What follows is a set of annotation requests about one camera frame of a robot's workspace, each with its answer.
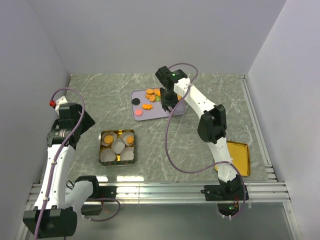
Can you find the gold tin lid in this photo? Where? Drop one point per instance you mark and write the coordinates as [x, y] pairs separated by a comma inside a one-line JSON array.
[[230, 152]]

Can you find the purple tray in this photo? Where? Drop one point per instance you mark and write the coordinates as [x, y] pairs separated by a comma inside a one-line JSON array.
[[156, 113]]

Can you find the orange flower cookie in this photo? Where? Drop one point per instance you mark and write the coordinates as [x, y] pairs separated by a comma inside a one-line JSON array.
[[157, 92]]

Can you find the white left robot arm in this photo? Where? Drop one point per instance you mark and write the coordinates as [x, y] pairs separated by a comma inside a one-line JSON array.
[[56, 213]]

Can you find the orange sandwich cookie top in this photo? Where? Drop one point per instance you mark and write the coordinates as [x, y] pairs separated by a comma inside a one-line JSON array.
[[149, 91]]

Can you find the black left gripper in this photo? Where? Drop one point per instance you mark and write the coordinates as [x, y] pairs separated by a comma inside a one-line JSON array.
[[87, 122]]

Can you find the pink round cookie left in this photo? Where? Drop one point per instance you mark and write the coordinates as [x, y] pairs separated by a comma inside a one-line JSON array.
[[138, 112]]

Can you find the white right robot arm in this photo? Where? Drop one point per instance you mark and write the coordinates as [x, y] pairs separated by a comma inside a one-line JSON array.
[[177, 88]]

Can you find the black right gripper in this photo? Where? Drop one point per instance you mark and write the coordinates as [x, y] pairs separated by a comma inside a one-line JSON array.
[[165, 102]]

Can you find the green gold cookie tin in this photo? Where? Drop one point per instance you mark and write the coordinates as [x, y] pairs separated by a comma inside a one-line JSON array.
[[117, 162]]

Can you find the white paper cup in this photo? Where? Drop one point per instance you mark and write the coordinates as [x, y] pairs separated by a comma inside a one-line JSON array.
[[118, 146], [107, 155], [127, 154], [107, 133], [125, 134]]

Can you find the orange leaf cookie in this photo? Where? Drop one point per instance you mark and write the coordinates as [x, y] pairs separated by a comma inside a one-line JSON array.
[[153, 98]]

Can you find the black sandwich cookie left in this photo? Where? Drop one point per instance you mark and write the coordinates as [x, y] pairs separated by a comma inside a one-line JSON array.
[[135, 101]]

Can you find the orange fish cookie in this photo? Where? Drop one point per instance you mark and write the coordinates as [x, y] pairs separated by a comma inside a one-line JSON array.
[[147, 106]]

